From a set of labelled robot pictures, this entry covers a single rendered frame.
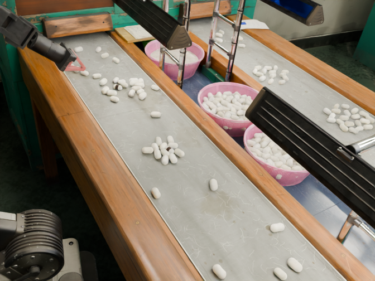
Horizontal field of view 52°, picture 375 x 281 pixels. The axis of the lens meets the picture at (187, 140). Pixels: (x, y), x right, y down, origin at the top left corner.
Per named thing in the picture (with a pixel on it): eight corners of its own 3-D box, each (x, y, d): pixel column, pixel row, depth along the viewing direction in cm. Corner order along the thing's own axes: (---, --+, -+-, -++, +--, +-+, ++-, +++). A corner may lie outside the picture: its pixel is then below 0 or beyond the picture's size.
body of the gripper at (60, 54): (66, 44, 129) (47, 33, 124) (75, 57, 123) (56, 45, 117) (55, 59, 131) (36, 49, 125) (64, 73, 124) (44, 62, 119)
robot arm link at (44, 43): (27, 49, 115) (37, 33, 115) (20, 42, 120) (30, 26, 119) (47, 59, 120) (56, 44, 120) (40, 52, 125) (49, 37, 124)
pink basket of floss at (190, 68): (193, 89, 164) (195, 69, 158) (135, 76, 168) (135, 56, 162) (207, 63, 185) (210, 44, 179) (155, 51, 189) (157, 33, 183)
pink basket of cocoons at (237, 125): (240, 152, 134) (245, 131, 128) (181, 120, 145) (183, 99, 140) (275, 120, 152) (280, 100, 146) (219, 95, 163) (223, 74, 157)
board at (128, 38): (127, 43, 172) (127, 40, 172) (114, 30, 182) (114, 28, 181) (189, 33, 187) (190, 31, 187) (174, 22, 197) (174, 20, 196)
